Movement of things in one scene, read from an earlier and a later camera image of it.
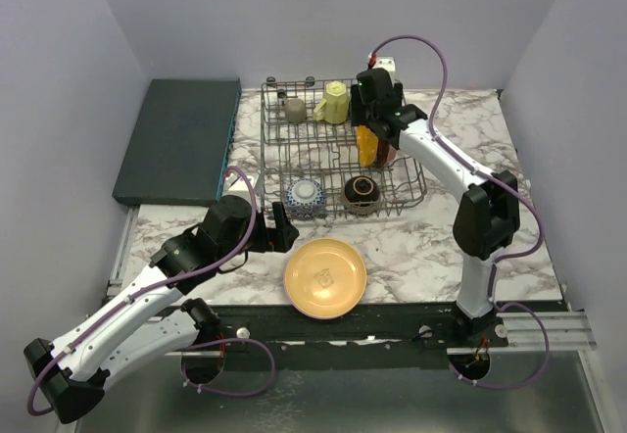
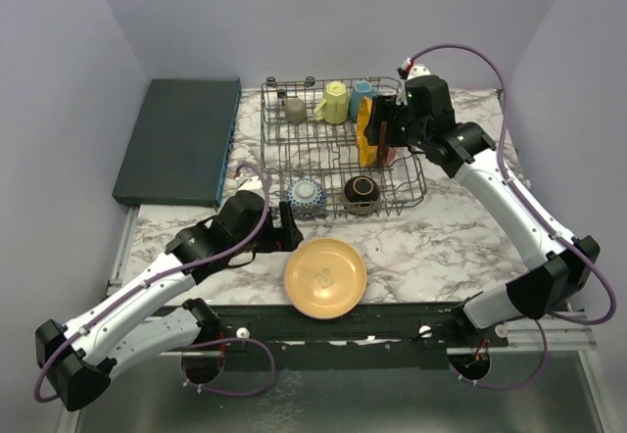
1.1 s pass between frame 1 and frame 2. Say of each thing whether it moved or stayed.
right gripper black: moved
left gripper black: stayed
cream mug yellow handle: stayed
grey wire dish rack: stayed
